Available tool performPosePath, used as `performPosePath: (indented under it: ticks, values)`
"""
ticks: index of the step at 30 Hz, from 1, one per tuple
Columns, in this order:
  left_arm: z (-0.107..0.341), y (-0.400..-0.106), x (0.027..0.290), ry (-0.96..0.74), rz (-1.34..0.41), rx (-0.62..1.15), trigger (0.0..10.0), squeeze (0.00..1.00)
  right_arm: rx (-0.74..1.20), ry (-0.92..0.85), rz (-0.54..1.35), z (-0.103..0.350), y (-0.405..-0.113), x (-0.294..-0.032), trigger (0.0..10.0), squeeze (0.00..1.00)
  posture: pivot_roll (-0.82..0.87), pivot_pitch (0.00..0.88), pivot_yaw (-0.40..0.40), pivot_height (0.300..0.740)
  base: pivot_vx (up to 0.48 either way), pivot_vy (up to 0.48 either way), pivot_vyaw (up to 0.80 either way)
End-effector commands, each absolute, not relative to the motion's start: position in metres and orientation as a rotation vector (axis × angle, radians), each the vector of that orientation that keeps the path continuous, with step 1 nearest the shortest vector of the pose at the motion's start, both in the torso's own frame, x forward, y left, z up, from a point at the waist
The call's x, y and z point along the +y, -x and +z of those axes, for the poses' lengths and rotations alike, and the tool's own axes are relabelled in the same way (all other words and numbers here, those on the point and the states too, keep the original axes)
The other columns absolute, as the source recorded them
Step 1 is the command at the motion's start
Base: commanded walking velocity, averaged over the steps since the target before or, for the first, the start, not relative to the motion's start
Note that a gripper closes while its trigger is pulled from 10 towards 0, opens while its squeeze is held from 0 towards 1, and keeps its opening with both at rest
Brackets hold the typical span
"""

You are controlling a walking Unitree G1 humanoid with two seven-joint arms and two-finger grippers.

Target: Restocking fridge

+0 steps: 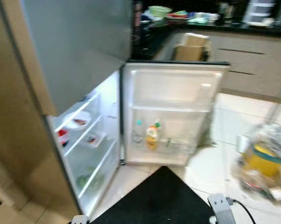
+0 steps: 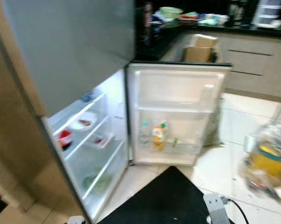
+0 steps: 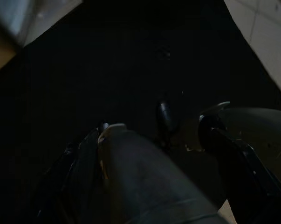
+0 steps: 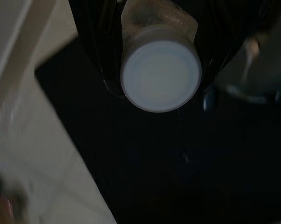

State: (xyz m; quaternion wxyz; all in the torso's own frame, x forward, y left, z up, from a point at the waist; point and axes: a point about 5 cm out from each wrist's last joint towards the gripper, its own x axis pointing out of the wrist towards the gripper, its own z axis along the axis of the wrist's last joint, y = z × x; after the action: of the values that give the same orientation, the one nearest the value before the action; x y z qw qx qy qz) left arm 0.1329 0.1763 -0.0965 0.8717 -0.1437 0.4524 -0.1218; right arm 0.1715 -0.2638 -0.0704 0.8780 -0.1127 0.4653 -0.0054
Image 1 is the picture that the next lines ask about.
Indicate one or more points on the beige fridge cabinet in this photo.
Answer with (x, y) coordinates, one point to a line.
(19, 140)

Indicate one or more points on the clear bag with yellow tub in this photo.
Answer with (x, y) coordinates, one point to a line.
(263, 161)

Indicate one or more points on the clear bottle white cap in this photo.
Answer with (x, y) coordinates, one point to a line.
(205, 95)

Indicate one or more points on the white kitchen appliance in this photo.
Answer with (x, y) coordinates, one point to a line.
(260, 11)

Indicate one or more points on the large open cardboard box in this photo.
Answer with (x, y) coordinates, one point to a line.
(191, 46)

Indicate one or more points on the small green bottle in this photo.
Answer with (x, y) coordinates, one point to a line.
(168, 141)

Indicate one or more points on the teal white cloth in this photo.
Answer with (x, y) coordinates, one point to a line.
(197, 20)

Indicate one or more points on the orange juice carton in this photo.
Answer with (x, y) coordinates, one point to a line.
(152, 136)

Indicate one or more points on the red tray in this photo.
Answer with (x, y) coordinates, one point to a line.
(177, 16)

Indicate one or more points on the clear bottle teal cap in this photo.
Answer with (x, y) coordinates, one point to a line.
(138, 133)

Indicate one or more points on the black kitchen countertop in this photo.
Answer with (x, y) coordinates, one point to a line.
(149, 42)

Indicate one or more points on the black rounded floor mat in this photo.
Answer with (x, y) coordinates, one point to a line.
(154, 200)

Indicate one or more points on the green plastic basket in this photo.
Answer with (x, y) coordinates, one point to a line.
(160, 11)

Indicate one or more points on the pink tumbler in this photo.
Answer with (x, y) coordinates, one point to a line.
(137, 16)

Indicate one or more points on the clear food container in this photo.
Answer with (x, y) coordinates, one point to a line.
(93, 139)

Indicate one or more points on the white plate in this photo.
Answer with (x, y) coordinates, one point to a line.
(78, 121)

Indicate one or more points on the bag of green vegetables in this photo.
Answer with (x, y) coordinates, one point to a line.
(89, 181)

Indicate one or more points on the grey freezer door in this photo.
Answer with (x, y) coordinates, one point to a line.
(75, 46)

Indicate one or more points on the red packaged item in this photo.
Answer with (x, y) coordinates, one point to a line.
(62, 137)

